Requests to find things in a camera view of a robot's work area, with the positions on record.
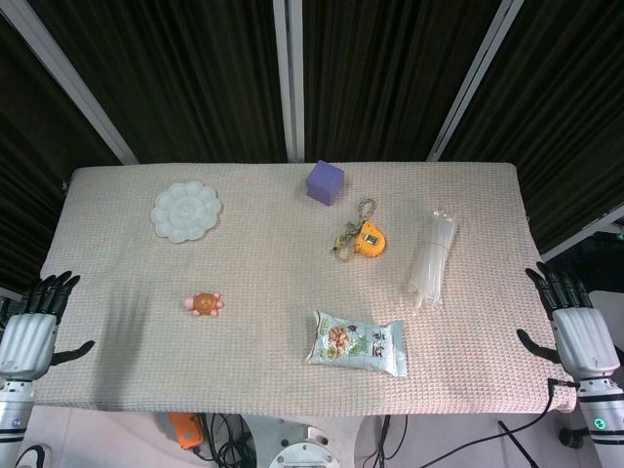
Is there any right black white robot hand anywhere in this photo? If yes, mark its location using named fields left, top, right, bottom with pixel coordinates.
left=516, top=261, right=623, bottom=380

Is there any aluminium frame crossbeam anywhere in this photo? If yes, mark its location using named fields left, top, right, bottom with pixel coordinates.
left=537, top=206, right=624, bottom=263

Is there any braided keychain cord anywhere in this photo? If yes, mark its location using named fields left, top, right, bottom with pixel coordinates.
left=332, top=198, right=379, bottom=262

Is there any bundle of clear straws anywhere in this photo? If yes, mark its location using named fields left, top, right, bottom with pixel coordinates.
left=408, top=208, right=460, bottom=316

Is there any white flower-shaped paint palette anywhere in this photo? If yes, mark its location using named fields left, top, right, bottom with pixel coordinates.
left=150, top=179, right=224, bottom=244

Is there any orange toy turtle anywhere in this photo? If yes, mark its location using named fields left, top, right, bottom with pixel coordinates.
left=182, top=291, right=226, bottom=320

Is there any orange handheld device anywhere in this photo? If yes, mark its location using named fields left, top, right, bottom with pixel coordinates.
left=167, top=412, right=204, bottom=450

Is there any purple foam cube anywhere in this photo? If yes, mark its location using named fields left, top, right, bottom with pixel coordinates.
left=305, top=159, right=346, bottom=207

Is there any black curtain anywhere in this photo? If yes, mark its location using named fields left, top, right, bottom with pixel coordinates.
left=0, top=0, right=624, bottom=293

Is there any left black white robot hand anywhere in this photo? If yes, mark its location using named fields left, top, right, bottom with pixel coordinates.
left=0, top=271, right=97, bottom=382

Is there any orange tape measure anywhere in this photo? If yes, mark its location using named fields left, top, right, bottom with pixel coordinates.
left=353, top=219, right=388, bottom=258

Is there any aluminium frame post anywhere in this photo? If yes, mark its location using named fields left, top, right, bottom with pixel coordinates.
left=427, top=0, right=526, bottom=162
left=0, top=0, right=138, bottom=166
left=272, top=0, right=306, bottom=164

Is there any round silver robot base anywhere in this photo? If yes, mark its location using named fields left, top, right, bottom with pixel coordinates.
left=267, top=427, right=343, bottom=468

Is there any peanut snack bag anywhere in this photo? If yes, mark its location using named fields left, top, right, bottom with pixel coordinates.
left=304, top=309, right=409, bottom=378

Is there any beige waffle tablecloth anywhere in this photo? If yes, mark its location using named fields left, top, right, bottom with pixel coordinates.
left=36, top=162, right=579, bottom=416

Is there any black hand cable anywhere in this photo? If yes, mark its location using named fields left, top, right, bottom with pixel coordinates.
left=496, top=377, right=581, bottom=468

